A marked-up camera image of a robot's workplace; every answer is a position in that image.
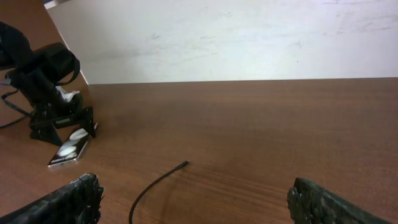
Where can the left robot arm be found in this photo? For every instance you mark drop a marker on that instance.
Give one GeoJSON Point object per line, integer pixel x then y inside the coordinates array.
{"type": "Point", "coordinates": [39, 76]}

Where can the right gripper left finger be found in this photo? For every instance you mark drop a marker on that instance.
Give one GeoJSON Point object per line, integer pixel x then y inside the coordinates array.
{"type": "Point", "coordinates": [77, 202]}

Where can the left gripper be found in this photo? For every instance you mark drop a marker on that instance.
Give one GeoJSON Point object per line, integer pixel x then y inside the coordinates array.
{"type": "Point", "coordinates": [52, 112]}

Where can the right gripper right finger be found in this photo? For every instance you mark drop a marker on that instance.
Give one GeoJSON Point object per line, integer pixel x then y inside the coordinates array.
{"type": "Point", "coordinates": [310, 203]}

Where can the black smartphone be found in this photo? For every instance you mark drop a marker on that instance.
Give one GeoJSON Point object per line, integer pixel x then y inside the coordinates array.
{"type": "Point", "coordinates": [72, 149]}

